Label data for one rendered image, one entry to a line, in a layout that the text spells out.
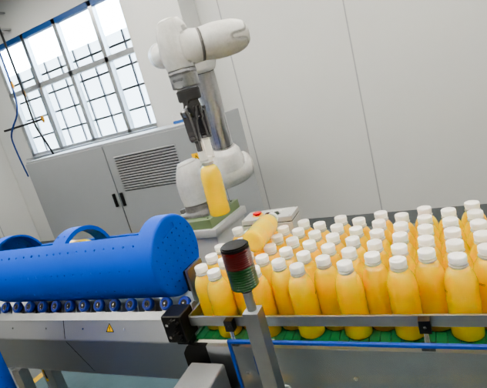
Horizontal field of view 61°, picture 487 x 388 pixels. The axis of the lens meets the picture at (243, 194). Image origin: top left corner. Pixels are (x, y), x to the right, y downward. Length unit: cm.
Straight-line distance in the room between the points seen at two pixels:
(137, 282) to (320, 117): 291
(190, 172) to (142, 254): 73
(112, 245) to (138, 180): 209
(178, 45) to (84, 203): 291
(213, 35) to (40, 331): 131
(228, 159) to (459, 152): 238
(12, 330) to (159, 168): 175
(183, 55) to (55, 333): 117
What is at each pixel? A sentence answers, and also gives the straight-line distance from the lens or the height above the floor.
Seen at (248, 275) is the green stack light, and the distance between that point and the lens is 88.
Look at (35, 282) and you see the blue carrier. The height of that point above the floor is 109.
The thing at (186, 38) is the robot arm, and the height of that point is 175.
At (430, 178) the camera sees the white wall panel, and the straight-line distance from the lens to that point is 396.
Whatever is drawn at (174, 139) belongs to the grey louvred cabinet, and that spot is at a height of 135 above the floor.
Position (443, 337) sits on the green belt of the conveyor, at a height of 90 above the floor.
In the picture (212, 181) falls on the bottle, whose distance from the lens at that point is 135.
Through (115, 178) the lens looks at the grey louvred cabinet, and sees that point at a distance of 367.
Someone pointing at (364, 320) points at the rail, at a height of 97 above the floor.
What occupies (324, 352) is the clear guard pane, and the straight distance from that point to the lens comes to 108.
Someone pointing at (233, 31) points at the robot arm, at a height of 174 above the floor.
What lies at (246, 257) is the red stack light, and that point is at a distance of 87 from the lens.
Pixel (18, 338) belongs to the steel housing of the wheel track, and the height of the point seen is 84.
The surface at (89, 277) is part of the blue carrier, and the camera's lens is 153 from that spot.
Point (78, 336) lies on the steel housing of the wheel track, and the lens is 175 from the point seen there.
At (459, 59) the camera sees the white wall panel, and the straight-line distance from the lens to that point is 378.
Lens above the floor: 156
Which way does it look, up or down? 14 degrees down
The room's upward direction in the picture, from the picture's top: 15 degrees counter-clockwise
